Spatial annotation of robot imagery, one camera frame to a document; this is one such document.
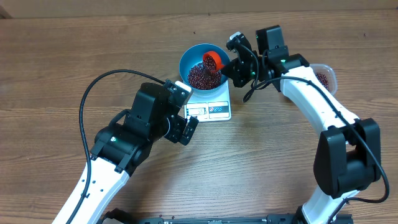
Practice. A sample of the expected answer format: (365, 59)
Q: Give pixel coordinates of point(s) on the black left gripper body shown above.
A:
(176, 129)

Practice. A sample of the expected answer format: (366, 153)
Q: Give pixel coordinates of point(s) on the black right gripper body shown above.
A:
(234, 71)

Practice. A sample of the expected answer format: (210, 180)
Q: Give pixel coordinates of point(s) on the orange scoop with blue handle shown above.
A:
(212, 61)

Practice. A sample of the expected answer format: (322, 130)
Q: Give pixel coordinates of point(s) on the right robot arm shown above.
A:
(348, 156)

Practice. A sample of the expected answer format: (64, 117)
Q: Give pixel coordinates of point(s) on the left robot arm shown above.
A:
(124, 144)

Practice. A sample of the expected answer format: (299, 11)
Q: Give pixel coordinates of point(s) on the white digital kitchen scale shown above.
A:
(210, 105)

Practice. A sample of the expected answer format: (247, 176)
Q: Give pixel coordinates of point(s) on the red beans in bowl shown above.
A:
(201, 78)

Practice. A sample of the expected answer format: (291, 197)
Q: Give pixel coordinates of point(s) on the blue metal bowl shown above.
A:
(194, 55)

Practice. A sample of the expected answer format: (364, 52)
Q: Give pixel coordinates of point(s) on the clear plastic container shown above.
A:
(329, 72)

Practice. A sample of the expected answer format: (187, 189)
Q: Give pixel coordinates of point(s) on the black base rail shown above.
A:
(119, 216)

